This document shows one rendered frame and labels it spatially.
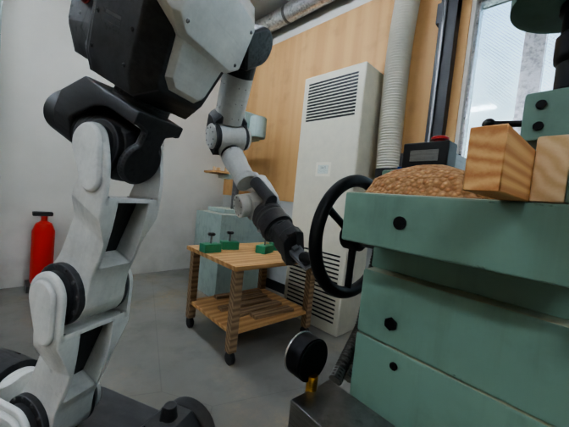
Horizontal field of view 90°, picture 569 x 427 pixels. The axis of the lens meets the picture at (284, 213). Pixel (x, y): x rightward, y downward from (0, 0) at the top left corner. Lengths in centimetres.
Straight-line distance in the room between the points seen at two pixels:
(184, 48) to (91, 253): 47
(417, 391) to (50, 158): 287
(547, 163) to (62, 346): 85
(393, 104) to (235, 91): 131
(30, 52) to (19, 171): 89
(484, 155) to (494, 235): 10
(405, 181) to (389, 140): 163
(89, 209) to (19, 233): 229
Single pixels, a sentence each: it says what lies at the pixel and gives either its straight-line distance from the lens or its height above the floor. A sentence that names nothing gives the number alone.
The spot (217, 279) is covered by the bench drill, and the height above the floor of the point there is 18.
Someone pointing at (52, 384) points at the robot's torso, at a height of 40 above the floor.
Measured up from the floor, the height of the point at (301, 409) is 62.
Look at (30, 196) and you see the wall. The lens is 296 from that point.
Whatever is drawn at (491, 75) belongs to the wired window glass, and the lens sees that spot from 218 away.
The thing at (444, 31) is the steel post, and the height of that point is 196.
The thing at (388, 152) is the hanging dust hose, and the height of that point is 124.
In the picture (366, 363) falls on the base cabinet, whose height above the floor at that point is 67.
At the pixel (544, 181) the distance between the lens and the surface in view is 29.
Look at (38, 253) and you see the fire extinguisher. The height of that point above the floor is 29.
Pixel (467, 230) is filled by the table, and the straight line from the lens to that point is 30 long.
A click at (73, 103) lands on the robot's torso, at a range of 80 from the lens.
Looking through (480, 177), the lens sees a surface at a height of 91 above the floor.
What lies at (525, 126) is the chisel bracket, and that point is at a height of 102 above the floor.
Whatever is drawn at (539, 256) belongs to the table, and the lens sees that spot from 29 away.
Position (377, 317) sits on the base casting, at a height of 74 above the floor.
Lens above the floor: 88
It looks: 3 degrees down
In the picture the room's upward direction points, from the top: 6 degrees clockwise
